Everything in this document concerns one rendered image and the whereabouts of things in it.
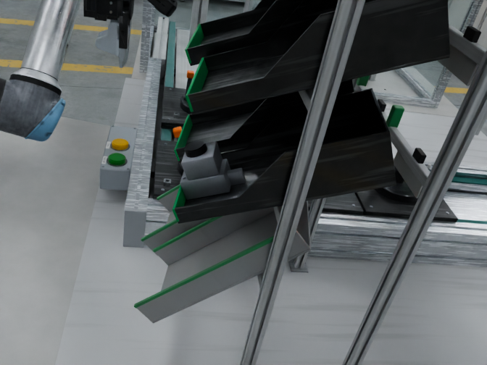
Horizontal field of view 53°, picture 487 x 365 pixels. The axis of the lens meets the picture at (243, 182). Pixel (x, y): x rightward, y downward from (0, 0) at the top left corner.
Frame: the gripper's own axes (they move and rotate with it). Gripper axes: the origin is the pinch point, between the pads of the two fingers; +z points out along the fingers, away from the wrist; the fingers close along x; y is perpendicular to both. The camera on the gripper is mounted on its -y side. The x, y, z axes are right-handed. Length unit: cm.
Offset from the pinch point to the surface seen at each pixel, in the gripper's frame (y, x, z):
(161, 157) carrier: -8.8, -8.5, 26.3
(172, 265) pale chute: -11.6, 31.1, 23.6
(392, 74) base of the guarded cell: -117, -123, 37
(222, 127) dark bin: -17.9, 20.1, 1.8
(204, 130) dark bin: -15.1, 19.2, 3.2
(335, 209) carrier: -49, 7, 27
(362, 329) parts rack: -40, 47, 20
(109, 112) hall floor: 26, -219, 123
